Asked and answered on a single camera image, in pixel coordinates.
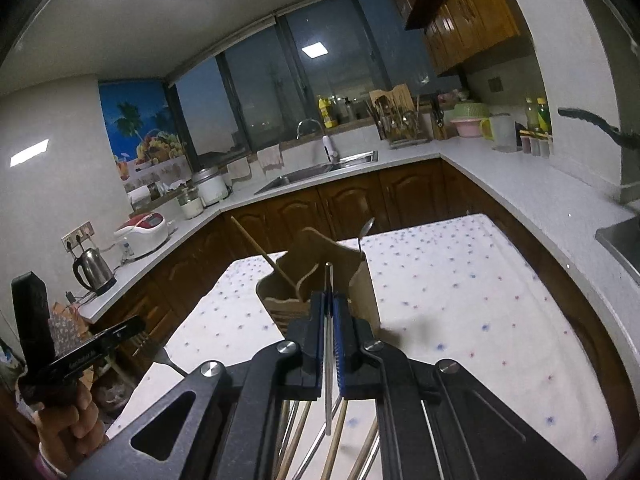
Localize steel stove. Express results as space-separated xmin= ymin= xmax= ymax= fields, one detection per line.
xmin=595 ymin=217 xmax=640 ymax=271

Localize green basin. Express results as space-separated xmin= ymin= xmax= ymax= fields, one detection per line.
xmin=450 ymin=101 xmax=493 ymax=123

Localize wall power outlet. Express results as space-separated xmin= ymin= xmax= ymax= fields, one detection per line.
xmin=61 ymin=220 xmax=96 ymax=253

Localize wooden lower cabinets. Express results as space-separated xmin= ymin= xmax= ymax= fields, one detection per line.
xmin=80 ymin=157 xmax=640 ymax=461

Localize knife block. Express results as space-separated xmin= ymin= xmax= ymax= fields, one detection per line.
xmin=430 ymin=95 xmax=451 ymax=141

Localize person's left forearm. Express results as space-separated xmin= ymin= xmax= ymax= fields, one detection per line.
xmin=30 ymin=450 xmax=68 ymax=480

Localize glass jar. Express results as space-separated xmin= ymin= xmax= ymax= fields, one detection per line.
xmin=177 ymin=187 xmax=205 ymax=221

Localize utensil drying rack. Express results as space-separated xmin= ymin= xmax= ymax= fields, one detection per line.
xmin=367 ymin=95 xmax=433 ymax=148

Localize spice jar set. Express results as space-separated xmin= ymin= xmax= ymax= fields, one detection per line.
xmin=519 ymin=130 xmax=555 ymax=158

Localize wooden chopstick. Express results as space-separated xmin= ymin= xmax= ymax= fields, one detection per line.
xmin=276 ymin=400 xmax=312 ymax=480
xmin=347 ymin=417 xmax=380 ymax=480
xmin=231 ymin=216 xmax=297 ymax=287
xmin=321 ymin=400 xmax=349 ymax=480

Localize steel electric kettle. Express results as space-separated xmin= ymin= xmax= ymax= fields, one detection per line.
xmin=72 ymin=247 xmax=118 ymax=296

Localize metal fork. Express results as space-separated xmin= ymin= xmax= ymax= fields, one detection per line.
xmin=132 ymin=335 xmax=188 ymax=378

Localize metal chopstick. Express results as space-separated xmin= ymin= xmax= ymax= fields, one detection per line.
xmin=323 ymin=262 xmax=335 ymax=436
xmin=292 ymin=400 xmax=343 ymax=480

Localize wooden upper cabinets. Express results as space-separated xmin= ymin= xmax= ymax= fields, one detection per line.
xmin=377 ymin=0 xmax=521 ymax=78

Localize wooden cabinets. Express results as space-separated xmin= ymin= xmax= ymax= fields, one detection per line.
xmin=80 ymin=157 xmax=640 ymax=461
xmin=377 ymin=0 xmax=521 ymax=78

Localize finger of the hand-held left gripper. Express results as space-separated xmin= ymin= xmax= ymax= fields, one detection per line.
xmin=106 ymin=314 xmax=147 ymax=351

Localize hanging dish towel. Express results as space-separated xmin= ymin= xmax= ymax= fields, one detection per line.
xmin=227 ymin=157 xmax=252 ymax=183
xmin=256 ymin=144 xmax=285 ymax=173

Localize steel sink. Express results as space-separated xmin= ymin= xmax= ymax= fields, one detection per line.
xmin=255 ymin=150 xmax=379 ymax=196

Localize wooden cutting board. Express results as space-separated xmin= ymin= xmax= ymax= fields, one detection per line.
xmin=369 ymin=84 xmax=413 ymax=116

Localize person's left hand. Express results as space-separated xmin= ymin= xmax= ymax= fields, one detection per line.
xmin=37 ymin=380 xmax=107 ymax=476

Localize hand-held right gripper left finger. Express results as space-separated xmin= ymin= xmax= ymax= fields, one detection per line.
xmin=67 ymin=290 xmax=328 ymax=480

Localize wooden utensil holder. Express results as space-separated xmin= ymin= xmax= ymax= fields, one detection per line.
xmin=255 ymin=227 xmax=383 ymax=341

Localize pink basin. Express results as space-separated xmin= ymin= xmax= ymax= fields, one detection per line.
xmin=450 ymin=119 xmax=488 ymax=138

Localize condiment bottle yellow cap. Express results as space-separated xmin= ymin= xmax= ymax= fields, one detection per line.
xmin=536 ymin=97 xmax=552 ymax=136

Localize floral tablecloth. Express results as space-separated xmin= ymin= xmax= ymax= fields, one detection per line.
xmin=102 ymin=212 xmax=626 ymax=480

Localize patterned cloth bag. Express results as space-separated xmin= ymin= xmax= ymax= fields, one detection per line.
xmin=50 ymin=302 xmax=91 ymax=356

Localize white pot with steel lid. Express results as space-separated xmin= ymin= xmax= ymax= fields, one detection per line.
xmin=191 ymin=167 xmax=232 ymax=207

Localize metal spoon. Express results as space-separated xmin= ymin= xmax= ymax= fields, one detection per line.
xmin=356 ymin=217 xmax=377 ymax=257

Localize dark kitchen window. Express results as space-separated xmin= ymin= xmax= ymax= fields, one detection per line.
xmin=167 ymin=0 xmax=436 ymax=171

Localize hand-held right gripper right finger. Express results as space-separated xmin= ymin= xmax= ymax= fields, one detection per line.
xmin=330 ymin=295 xmax=587 ymax=480

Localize kitchen faucet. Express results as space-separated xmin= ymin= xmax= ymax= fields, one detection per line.
xmin=296 ymin=119 xmax=337 ymax=165

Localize red white rice cooker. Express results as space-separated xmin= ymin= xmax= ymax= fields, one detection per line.
xmin=114 ymin=212 xmax=172 ymax=261

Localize tropical fruit wall poster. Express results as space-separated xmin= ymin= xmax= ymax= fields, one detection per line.
xmin=98 ymin=80 xmax=193 ymax=193

